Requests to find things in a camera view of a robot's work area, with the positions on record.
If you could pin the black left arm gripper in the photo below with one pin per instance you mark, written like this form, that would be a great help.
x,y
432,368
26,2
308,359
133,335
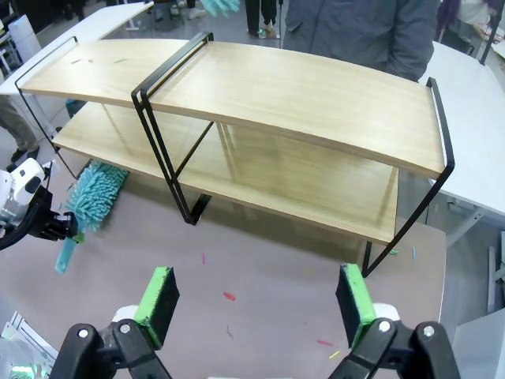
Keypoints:
x,y
39,215

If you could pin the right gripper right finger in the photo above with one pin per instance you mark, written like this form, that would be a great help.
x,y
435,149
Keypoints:
x,y
357,312

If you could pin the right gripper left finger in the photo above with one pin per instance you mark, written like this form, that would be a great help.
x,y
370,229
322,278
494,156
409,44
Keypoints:
x,y
158,312

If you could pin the yellow paper scrap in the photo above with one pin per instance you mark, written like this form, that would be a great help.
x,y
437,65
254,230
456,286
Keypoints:
x,y
334,354

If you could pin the bystander in grey trousers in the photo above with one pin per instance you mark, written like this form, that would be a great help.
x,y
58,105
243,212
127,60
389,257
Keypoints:
x,y
17,126

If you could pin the grey plastic box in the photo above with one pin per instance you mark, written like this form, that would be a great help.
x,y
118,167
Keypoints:
x,y
481,351

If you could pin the white air purifier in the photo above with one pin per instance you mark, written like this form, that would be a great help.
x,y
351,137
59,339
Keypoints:
x,y
25,39

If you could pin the white table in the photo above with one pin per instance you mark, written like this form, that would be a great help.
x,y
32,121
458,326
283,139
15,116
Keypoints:
x,y
79,27
469,118

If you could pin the person in grey jacket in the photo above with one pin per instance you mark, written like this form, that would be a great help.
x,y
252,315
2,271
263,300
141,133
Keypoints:
x,y
355,31

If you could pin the bystander in black trousers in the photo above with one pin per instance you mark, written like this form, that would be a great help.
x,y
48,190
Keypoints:
x,y
262,17

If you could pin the black stand pole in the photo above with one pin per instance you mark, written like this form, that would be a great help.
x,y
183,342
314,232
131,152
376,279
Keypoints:
x,y
488,31

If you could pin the aluminium profile frame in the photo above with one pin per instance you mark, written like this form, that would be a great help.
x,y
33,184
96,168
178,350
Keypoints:
x,y
23,335

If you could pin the wooden shelf unit black frame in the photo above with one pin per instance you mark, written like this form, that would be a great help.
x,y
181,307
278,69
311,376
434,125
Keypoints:
x,y
98,79
296,98

